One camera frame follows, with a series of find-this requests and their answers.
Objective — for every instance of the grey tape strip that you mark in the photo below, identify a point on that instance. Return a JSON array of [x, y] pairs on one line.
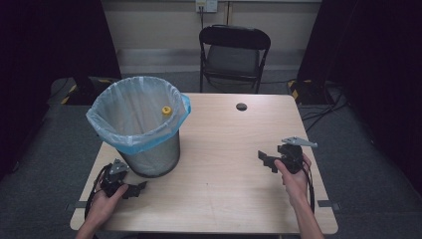
[[75, 206], [329, 205]]

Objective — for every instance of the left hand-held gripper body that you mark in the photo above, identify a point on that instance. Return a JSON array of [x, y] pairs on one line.
[[112, 181]]

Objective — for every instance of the white wall outlet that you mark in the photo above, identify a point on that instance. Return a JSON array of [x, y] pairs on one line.
[[206, 5]]

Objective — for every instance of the metal mesh trash can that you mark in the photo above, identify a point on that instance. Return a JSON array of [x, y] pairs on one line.
[[154, 159]]

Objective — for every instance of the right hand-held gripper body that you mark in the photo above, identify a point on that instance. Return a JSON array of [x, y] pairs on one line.
[[292, 156]]

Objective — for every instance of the small yellow round object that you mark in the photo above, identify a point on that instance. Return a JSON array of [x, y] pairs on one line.
[[167, 110]]

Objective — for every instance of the dark curtain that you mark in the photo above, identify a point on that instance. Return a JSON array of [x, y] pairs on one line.
[[371, 66], [49, 49]]

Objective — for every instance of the trash bin with blue liner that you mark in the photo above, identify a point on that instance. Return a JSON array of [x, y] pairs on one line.
[[132, 109]]

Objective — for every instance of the black folding chair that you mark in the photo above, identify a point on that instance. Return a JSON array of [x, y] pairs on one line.
[[234, 56]]

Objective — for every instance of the person's left hand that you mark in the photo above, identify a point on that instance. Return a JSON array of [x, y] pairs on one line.
[[104, 207]]

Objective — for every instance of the person's right hand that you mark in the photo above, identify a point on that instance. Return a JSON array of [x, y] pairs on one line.
[[295, 182]]

